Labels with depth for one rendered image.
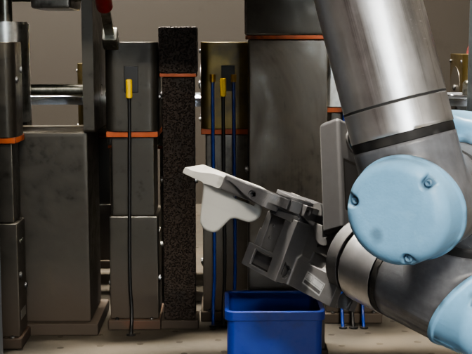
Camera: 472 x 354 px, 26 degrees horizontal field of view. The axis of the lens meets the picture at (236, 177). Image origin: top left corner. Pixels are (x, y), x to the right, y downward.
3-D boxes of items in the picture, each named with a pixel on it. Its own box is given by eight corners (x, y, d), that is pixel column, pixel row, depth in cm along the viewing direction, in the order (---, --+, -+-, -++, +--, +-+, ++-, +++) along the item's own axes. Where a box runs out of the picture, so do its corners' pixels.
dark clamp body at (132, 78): (165, 315, 145) (163, 41, 140) (160, 339, 133) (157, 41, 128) (114, 315, 145) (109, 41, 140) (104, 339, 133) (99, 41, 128)
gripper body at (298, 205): (234, 260, 100) (317, 304, 91) (265, 178, 100) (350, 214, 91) (287, 272, 106) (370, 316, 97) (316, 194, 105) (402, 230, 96)
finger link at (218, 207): (159, 213, 101) (245, 247, 99) (180, 157, 100) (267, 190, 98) (168, 213, 104) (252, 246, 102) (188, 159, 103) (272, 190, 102)
